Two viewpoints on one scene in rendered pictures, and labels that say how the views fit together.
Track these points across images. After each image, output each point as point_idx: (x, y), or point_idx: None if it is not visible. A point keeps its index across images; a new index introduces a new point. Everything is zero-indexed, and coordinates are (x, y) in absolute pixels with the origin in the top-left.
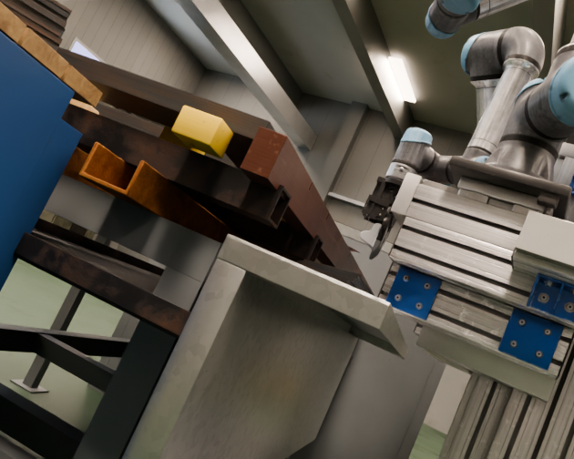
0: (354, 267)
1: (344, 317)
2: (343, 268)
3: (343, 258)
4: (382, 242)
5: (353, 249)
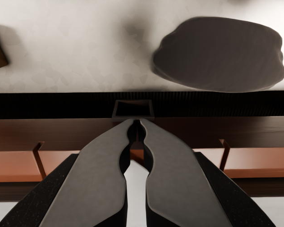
0: (74, 141)
1: (134, 68)
2: (207, 124)
3: (260, 131)
4: (157, 151)
5: (130, 176)
